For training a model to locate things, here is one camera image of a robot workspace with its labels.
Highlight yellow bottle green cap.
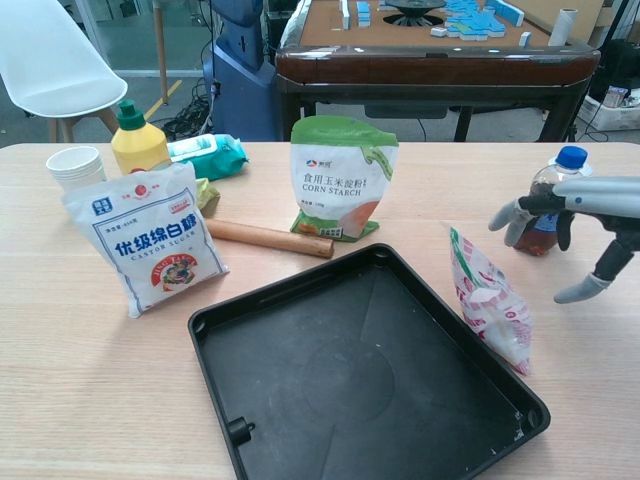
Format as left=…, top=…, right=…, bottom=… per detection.
left=110, top=98, right=172, bottom=176

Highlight black mahjong table centre dish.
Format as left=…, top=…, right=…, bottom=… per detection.
left=382, top=0, right=446, bottom=26

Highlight black floor cable tangle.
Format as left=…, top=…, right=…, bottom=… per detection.
left=160, top=79, right=221, bottom=142

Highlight cola bottle blue cap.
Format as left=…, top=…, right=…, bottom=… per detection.
left=511, top=145, right=594, bottom=257

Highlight white castor sugar bag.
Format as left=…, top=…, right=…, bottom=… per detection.
left=60, top=162, right=231, bottom=320

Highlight blue machine base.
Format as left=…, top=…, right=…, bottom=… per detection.
left=202, top=0, right=281, bottom=142

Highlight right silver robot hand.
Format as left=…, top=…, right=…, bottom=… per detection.
left=488, top=175, right=640, bottom=305

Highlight green white corn starch bag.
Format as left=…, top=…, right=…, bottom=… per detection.
left=288, top=115, right=400, bottom=244

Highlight wooden rolling pin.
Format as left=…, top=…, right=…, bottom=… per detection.
left=205, top=217, right=335, bottom=260

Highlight black baking tray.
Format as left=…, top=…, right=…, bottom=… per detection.
left=187, top=242, right=552, bottom=480

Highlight small red white packet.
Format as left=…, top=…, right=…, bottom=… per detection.
left=440, top=221, right=534, bottom=377

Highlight white chair wooden legs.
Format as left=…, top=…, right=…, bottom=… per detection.
left=0, top=0, right=129, bottom=144

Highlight blue mahjong tile heap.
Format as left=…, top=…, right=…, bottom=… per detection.
left=443, top=0, right=525, bottom=40

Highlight white paper cup stack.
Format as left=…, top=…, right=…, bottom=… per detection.
left=45, top=145, right=108, bottom=193

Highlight dark wood mahjong table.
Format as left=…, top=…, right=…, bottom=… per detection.
left=274, top=0, right=601, bottom=143

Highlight white paper roll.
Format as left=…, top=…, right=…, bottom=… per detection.
left=548, top=7, right=580, bottom=48

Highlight white cardboard box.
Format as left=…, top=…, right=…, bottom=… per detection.
left=582, top=84, right=640, bottom=132

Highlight teal wet wipes pack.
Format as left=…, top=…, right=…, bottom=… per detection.
left=167, top=132, right=250, bottom=182

